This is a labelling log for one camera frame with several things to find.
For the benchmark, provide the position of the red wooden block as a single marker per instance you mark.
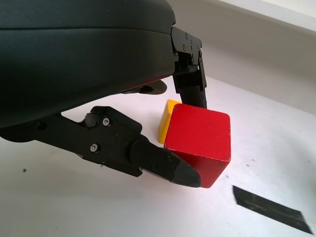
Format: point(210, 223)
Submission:
point(200, 138)

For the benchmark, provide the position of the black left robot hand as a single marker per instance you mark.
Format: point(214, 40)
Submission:
point(74, 61)

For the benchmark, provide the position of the black tape strip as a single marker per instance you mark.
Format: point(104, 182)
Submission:
point(269, 209)

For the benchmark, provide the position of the yellow wooden block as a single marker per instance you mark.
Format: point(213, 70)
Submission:
point(165, 123)

